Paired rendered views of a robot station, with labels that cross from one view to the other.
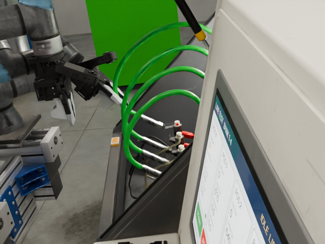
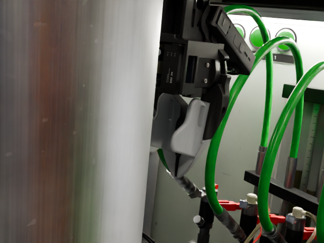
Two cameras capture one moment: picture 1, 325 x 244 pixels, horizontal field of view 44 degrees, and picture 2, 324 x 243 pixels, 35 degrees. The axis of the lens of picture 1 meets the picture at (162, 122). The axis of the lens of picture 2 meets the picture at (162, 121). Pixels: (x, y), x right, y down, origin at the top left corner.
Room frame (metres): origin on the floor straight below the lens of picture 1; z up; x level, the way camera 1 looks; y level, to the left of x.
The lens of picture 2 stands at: (0.75, 0.73, 1.35)
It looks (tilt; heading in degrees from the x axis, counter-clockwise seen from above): 9 degrees down; 304
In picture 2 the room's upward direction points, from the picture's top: 7 degrees clockwise
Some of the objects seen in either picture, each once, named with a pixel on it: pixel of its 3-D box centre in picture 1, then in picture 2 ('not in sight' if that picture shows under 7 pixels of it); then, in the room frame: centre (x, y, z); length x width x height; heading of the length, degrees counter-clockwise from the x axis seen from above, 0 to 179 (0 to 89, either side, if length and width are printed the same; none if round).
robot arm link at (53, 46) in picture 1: (47, 46); not in sight; (1.04, 0.27, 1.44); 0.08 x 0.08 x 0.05
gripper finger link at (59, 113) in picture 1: (61, 114); (184, 140); (1.02, 0.27, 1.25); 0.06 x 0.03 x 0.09; 89
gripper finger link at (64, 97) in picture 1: (65, 98); (205, 98); (1.02, 0.25, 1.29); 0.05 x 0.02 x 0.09; 179
